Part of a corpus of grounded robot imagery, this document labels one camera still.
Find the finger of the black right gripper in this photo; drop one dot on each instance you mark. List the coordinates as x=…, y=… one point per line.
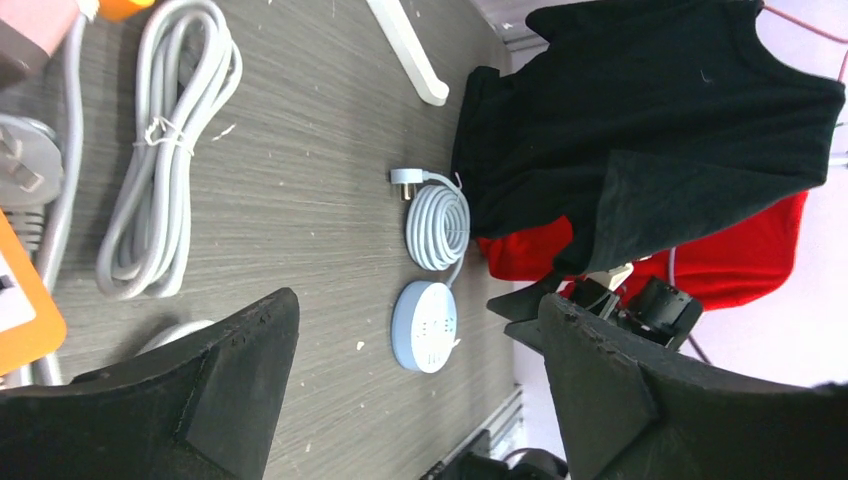
x=527, y=333
x=523, y=304

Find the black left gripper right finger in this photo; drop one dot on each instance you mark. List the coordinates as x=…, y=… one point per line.
x=630, y=409

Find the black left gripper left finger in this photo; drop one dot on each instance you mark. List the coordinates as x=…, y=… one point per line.
x=205, y=406

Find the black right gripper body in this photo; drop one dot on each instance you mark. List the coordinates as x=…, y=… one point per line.
x=660, y=312

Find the round blue power socket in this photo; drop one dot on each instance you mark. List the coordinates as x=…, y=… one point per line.
x=424, y=326

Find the orange power strip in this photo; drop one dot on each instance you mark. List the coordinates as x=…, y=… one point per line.
x=120, y=10
x=31, y=324

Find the pink adapter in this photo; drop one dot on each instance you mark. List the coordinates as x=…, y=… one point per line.
x=31, y=32

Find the red hanging garment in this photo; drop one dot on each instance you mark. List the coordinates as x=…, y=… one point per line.
x=728, y=269

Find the black hanging garment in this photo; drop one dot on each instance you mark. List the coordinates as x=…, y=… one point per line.
x=645, y=124

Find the white clothes rack stand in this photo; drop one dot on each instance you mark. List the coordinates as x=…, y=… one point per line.
x=407, y=47

